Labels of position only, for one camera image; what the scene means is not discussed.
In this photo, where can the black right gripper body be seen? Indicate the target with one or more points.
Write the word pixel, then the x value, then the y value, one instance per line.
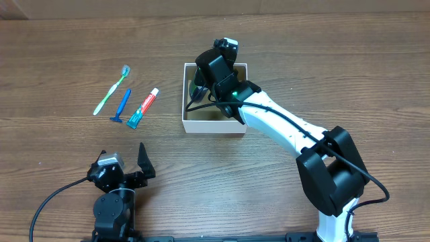
pixel 204 78

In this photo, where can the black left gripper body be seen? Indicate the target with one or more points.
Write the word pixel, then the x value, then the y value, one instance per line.
pixel 135 180

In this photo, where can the clear bottle dark liquid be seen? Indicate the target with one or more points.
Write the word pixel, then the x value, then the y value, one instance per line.
pixel 197 90

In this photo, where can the red green toothpaste tube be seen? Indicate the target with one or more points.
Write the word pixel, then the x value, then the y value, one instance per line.
pixel 140 112

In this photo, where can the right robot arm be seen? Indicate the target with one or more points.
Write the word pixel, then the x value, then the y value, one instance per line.
pixel 330 167

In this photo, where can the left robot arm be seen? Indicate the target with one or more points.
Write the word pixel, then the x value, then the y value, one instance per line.
pixel 114 211

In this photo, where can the white cardboard box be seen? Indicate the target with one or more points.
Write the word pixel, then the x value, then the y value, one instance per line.
pixel 206 120

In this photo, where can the blue razor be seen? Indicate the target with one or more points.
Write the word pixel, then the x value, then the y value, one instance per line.
pixel 121 107

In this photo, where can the green white toothbrush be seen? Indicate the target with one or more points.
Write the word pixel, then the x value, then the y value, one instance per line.
pixel 125 72

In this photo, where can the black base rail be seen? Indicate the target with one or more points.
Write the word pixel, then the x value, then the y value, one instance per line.
pixel 228 238

